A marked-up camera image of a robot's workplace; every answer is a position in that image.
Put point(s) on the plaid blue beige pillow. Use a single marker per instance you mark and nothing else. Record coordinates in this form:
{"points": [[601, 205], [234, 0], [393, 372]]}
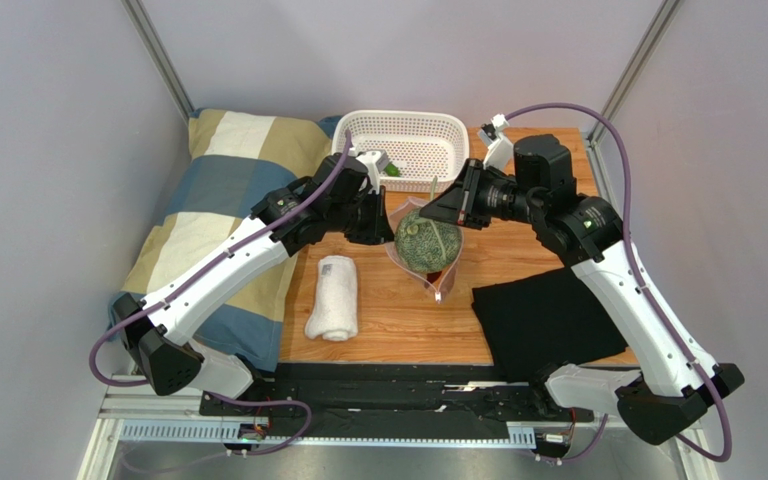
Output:
{"points": [[237, 158]]}

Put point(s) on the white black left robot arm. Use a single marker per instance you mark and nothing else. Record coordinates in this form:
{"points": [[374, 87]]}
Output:
{"points": [[158, 330]]}

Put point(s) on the aluminium frame rail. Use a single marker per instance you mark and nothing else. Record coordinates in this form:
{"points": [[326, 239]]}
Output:
{"points": [[140, 435]]}

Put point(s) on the rolled white towel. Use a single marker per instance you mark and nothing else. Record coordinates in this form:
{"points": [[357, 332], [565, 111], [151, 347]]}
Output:
{"points": [[334, 316]]}

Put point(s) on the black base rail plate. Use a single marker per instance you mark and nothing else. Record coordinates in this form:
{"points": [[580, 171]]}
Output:
{"points": [[396, 401]]}

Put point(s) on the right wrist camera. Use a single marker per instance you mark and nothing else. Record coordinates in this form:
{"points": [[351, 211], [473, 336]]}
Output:
{"points": [[537, 156]]}

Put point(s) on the green fake leafy vegetable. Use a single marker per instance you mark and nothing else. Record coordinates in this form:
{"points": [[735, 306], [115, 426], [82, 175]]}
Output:
{"points": [[424, 246]]}

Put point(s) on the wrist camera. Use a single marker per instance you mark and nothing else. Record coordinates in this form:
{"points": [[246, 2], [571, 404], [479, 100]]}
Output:
{"points": [[361, 174], [537, 156]]}

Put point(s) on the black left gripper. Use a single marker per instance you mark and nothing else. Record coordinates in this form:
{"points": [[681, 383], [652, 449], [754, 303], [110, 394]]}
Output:
{"points": [[379, 232]]}

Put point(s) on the green fake chili pepper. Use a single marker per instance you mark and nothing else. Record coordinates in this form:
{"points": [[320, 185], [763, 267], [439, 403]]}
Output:
{"points": [[392, 171]]}

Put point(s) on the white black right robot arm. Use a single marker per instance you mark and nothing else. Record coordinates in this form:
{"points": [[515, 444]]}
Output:
{"points": [[677, 382]]}

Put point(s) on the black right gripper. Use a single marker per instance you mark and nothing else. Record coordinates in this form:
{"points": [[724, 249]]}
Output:
{"points": [[472, 195]]}

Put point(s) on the white perforated plastic basket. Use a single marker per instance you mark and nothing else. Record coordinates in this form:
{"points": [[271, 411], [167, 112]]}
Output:
{"points": [[428, 149]]}

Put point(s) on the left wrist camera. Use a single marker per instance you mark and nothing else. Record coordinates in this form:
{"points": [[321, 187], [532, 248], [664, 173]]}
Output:
{"points": [[361, 174]]}

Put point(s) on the black cloth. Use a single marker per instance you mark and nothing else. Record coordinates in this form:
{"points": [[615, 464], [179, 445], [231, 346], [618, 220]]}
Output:
{"points": [[546, 320]]}

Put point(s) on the clear zip top bag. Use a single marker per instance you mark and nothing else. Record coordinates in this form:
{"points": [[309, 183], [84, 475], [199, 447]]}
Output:
{"points": [[439, 285]]}

